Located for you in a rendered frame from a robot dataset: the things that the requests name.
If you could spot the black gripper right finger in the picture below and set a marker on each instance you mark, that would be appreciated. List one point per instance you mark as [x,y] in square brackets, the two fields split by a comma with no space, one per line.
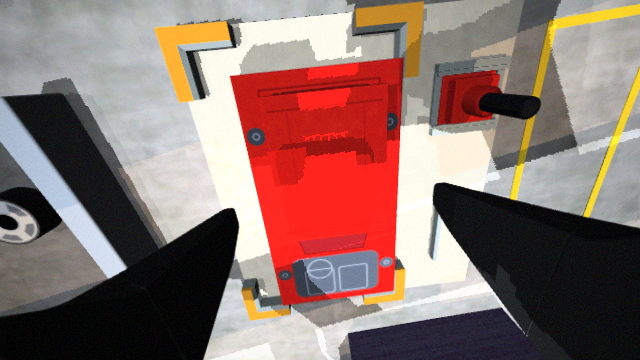
[572,283]

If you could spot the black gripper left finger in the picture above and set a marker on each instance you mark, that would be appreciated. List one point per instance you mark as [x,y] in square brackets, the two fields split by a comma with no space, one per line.
[161,308]

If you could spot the black toy car tyre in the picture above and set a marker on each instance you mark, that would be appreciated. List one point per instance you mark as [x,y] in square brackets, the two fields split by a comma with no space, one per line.
[25,215]

